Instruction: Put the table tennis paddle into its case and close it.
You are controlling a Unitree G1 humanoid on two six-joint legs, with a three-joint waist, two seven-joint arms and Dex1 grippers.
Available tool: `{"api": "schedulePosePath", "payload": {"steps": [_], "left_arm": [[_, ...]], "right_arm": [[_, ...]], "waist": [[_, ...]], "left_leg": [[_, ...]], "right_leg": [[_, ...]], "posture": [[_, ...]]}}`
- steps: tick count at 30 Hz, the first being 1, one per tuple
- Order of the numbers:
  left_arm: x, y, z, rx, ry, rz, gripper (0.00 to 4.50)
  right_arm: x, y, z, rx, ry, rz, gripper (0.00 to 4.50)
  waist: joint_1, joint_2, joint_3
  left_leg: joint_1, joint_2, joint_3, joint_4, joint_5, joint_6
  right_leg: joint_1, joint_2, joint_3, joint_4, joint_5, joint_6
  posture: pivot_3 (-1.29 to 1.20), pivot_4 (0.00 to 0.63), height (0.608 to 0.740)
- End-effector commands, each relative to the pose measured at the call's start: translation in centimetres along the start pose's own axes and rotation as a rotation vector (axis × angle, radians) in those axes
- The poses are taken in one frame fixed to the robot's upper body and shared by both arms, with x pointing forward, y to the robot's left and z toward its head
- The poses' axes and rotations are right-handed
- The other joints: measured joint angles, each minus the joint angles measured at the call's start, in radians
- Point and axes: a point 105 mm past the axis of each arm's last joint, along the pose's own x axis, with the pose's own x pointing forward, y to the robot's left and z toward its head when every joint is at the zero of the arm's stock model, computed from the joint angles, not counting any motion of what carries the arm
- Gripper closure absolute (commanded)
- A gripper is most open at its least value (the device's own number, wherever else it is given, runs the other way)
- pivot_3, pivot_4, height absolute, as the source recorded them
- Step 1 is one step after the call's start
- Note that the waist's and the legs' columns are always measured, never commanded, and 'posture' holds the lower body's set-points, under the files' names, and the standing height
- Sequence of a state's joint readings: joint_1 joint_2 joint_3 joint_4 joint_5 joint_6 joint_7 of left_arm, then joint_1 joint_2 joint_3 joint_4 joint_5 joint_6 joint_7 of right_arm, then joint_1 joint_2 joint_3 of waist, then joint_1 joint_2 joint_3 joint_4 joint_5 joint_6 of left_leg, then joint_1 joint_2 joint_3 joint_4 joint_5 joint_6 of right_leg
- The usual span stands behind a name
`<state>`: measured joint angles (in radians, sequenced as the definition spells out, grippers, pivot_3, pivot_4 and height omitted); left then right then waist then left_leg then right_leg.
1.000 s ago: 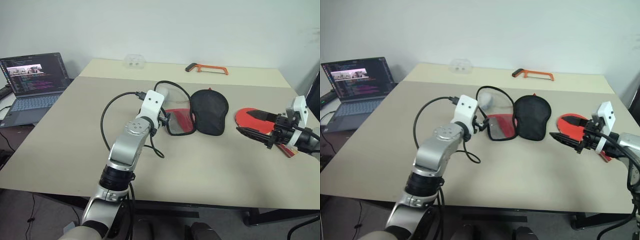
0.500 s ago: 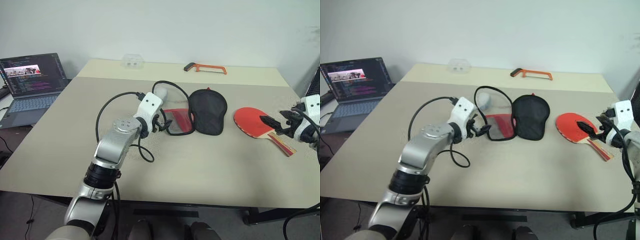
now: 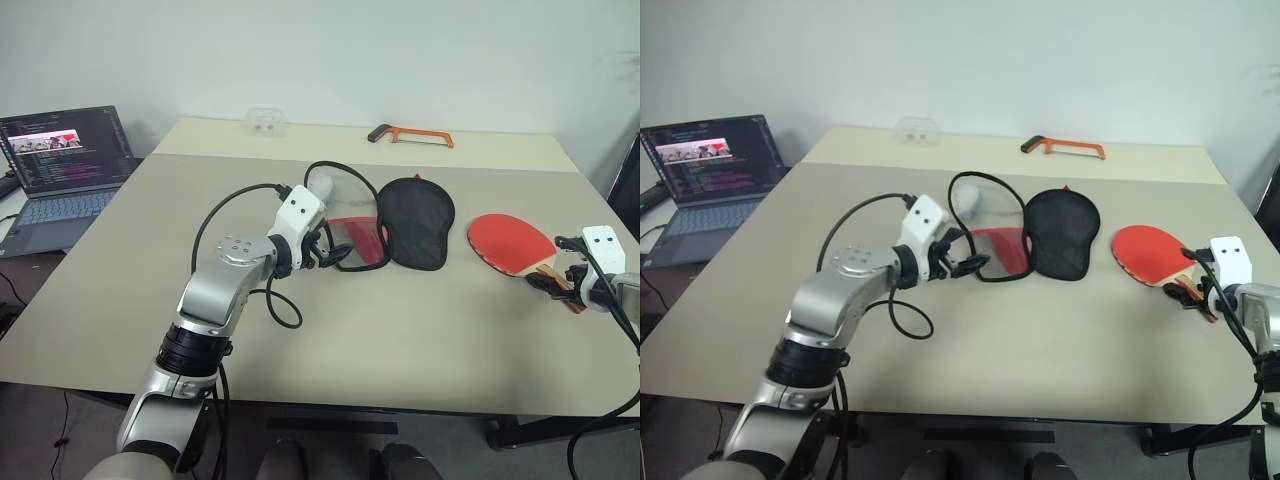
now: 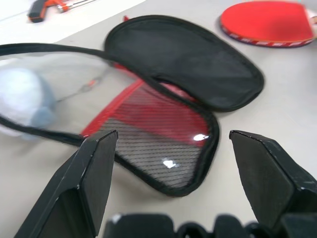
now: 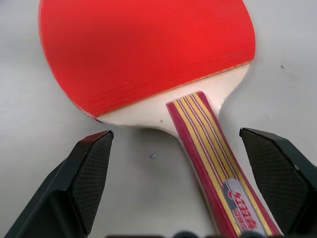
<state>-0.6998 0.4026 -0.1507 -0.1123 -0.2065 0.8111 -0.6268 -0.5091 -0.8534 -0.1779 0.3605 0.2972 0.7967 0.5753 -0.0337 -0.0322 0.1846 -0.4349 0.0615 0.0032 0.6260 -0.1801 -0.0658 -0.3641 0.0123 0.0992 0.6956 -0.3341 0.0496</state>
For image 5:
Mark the red table tennis paddle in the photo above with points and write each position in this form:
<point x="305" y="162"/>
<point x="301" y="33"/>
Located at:
<point x="148" y="49"/>

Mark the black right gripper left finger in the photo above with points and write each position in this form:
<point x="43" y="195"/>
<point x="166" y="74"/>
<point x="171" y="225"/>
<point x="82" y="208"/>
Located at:
<point x="74" y="188"/>

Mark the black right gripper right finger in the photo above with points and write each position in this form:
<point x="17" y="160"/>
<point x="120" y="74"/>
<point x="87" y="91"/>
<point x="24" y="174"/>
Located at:
<point x="282" y="183"/>

